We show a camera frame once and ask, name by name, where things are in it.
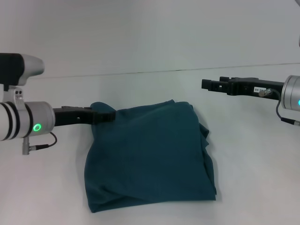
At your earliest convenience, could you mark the teal t-shirt with FREE! print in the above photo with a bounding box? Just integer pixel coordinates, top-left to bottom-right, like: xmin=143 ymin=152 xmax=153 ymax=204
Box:
xmin=84 ymin=99 xmax=218 ymax=214

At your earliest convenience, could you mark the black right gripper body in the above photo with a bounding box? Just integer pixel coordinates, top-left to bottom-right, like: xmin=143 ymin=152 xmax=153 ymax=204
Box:
xmin=226 ymin=77 xmax=285 ymax=102

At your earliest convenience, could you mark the silver left camera mount bracket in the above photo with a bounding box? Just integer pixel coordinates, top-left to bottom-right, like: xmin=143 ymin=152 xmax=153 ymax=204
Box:
xmin=3 ymin=85 xmax=26 ymax=111

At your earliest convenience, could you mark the left arm cable with connector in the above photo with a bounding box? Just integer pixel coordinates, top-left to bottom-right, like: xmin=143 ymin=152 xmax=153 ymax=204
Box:
xmin=22 ymin=131 xmax=58 ymax=156

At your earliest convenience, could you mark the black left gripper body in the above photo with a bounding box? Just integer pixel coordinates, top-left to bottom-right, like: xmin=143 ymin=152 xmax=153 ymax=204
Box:
xmin=52 ymin=106 xmax=94 ymax=128

